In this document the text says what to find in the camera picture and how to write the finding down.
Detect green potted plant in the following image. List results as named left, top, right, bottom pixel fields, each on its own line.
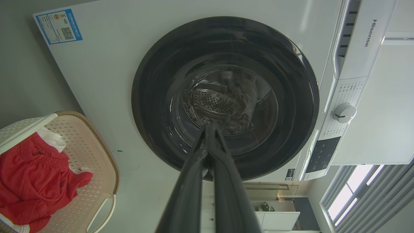
left=254, top=202, right=275, bottom=212

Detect beige perforated plastic laundry basket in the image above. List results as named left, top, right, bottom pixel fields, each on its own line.
left=0, top=111, right=120, bottom=233

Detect white round control knob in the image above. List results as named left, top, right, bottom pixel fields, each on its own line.
left=332, top=103, right=357, bottom=124

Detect white low cabinet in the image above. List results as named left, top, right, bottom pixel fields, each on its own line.
left=256, top=211, right=301, bottom=231

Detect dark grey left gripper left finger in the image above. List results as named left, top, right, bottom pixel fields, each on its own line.
left=155, top=124, right=210, bottom=233

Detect bright window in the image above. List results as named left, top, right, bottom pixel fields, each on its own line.
left=320, top=164, right=385, bottom=227

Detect grey slatted blinds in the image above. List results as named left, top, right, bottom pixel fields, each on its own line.
left=335, top=160, right=414, bottom=233

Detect round filter cover on washer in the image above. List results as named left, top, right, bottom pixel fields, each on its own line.
left=112, top=149, right=140, bottom=172

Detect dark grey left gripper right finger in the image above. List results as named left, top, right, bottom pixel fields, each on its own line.
left=209, top=124, right=262, bottom=233

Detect round black washing machine door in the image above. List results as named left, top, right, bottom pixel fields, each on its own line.
left=131, top=16, right=320, bottom=182

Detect red garment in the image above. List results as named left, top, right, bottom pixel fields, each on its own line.
left=0, top=132, right=93, bottom=233

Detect blue energy label sticker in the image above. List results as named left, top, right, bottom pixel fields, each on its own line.
left=35, top=9, right=83, bottom=45

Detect black washer display panel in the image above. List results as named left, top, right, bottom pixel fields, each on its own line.
left=306, top=137, right=342, bottom=173

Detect white front-load washing machine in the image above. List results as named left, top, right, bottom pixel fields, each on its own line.
left=32, top=0, right=399, bottom=182

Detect white Hisense detergent drawer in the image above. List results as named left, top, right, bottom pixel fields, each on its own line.
left=333, top=0, right=399, bottom=80

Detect white garment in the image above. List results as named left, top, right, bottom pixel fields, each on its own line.
left=37, top=127, right=67, bottom=153

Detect dark grey door panel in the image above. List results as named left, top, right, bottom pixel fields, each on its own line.
left=293, top=197, right=321, bottom=231

